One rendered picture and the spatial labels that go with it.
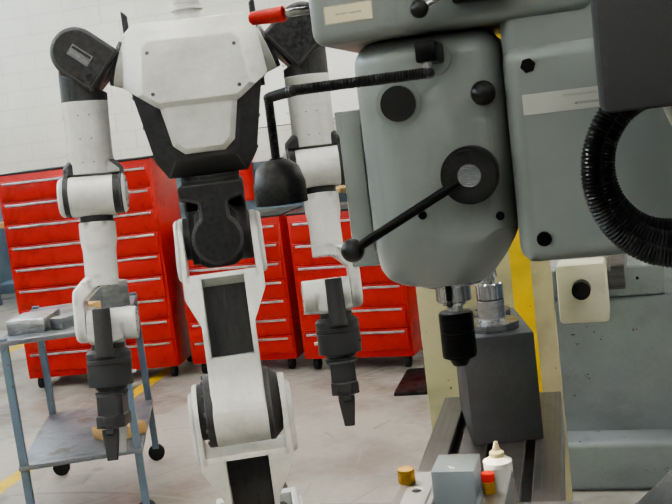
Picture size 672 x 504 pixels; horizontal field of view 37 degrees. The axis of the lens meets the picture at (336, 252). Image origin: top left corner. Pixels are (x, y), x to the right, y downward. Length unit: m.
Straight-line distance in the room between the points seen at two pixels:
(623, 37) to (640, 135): 0.27
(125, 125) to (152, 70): 9.42
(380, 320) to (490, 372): 4.35
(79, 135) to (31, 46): 9.86
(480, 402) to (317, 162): 0.59
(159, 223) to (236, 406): 4.62
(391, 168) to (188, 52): 0.77
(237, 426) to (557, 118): 0.98
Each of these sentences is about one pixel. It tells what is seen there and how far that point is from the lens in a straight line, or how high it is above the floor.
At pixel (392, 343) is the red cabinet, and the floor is 0.17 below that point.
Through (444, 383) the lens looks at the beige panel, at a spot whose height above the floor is 0.68.
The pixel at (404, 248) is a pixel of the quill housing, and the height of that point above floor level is 1.37.
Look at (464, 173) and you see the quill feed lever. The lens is 1.19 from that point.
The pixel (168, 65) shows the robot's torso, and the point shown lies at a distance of 1.92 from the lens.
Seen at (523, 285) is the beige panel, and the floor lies 0.97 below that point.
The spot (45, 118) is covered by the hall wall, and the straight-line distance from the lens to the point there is 11.78.
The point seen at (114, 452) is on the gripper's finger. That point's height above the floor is 0.96.
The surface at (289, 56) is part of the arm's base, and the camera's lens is 1.97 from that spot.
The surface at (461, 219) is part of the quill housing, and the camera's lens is 1.24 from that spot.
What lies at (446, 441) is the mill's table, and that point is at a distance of 1.77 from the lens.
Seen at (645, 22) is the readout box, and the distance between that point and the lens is 0.95.
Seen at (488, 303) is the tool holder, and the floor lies 1.20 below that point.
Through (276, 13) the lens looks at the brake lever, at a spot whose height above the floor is 1.70.
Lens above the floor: 1.54
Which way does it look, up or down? 8 degrees down
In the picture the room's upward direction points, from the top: 7 degrees counter-clockwise
